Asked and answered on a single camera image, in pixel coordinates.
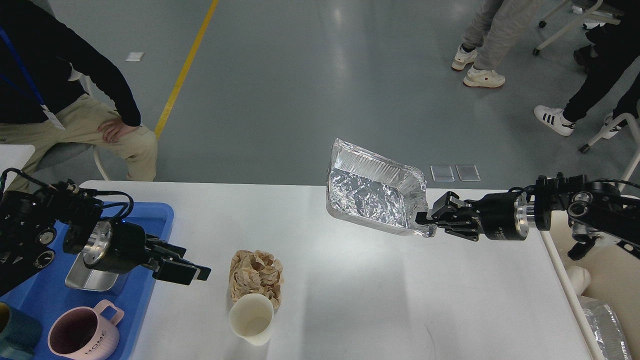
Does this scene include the foil container in bin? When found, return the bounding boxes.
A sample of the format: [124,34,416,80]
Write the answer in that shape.
[578,296,632,360]

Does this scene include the white chair leg right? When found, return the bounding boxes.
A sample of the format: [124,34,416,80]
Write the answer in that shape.
[578,112,640,191]

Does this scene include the white paper scrap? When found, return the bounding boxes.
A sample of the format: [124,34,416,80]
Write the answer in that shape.
[125,51,146,62]

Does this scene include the small white side table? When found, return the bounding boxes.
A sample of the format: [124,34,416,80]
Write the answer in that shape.
[0,144,37,193]

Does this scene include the white rolling chair frame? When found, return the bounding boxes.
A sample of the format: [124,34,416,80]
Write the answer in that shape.
[532,0,625,56]

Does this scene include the teal cup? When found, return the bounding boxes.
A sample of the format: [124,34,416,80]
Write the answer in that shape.
[0,302,42,360]

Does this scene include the blue plastic tray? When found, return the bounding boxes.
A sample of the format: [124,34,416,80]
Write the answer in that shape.
[1,222,156,360]

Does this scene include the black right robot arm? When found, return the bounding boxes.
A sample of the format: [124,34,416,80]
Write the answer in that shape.
[415,173,640,261]

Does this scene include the right floor plate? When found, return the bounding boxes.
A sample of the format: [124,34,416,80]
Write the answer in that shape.
[455,164,482,182]

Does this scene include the stainless steel tray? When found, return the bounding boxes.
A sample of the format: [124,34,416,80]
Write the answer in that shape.
[65,253,130,296]

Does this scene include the person in black shoes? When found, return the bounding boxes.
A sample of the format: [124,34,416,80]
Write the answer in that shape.
[573,45,598,74]

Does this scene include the white object in bin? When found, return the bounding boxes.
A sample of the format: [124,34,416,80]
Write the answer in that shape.
[565,265,592,297]

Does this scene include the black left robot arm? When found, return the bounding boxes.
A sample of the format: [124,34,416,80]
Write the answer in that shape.
[0,168,211,295]

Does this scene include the crumpled brown paper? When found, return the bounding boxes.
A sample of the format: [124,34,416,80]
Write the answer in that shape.
[229,250,284,310]

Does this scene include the floor plate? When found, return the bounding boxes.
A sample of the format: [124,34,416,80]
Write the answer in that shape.
[455,164,482,182]
[430,164,455,182]

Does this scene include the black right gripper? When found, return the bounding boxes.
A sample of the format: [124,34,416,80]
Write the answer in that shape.
[415,191,530,242]

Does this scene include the white paper cup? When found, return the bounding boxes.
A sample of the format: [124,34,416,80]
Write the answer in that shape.
[229,293,274,346]

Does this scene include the aluminium foil container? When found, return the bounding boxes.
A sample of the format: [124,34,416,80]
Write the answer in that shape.
[326,138,437,238]

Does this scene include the person in black sweater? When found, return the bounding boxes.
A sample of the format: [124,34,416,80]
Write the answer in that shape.
[0,0,158,182]

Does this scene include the beige plastic bin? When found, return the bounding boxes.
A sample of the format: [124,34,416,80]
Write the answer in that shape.
[527,211,640,360]

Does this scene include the left floor plate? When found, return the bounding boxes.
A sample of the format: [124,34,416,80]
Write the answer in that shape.
[430,164,455,182]

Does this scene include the person with striped sneakers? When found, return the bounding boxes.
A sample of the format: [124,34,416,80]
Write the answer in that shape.
[534,0,639,136]

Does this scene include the pink mug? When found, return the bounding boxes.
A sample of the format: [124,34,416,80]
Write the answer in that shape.
[46,299,125,360]

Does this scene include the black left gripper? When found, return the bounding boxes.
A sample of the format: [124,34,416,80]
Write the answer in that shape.
[82,220,211,286]

